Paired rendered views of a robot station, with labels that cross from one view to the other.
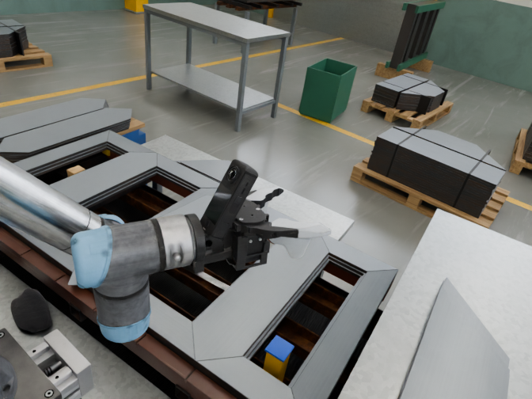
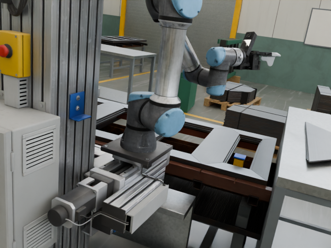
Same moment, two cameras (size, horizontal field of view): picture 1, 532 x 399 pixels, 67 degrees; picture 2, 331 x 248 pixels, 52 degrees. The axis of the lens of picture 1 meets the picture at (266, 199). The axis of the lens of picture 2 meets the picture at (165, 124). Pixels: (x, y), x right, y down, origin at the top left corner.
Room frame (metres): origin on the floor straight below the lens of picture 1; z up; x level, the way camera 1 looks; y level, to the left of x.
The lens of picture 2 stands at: (-0.94, 0.58, 1.57)
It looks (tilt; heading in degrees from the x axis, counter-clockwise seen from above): 18 degrees down; 351
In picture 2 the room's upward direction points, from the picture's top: 7 degrees clockwise
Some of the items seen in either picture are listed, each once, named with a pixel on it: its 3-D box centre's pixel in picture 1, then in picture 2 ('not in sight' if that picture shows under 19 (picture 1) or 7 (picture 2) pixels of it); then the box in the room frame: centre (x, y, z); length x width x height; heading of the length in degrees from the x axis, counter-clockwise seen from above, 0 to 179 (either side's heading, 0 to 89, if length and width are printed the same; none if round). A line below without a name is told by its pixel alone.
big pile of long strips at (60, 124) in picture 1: (59, 126); not in sight; (1.87, 1.13, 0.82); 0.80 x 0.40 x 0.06; 152
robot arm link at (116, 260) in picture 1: (118, 254); (220, 57); (0.40, 0.19, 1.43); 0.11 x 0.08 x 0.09; 122
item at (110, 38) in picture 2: (256, 19); (117, 55); (7.83, 0.69, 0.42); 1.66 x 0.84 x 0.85; 147
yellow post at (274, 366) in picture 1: (274, 371); (236, 173); (0.70, -0.10, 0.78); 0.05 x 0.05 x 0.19; 62
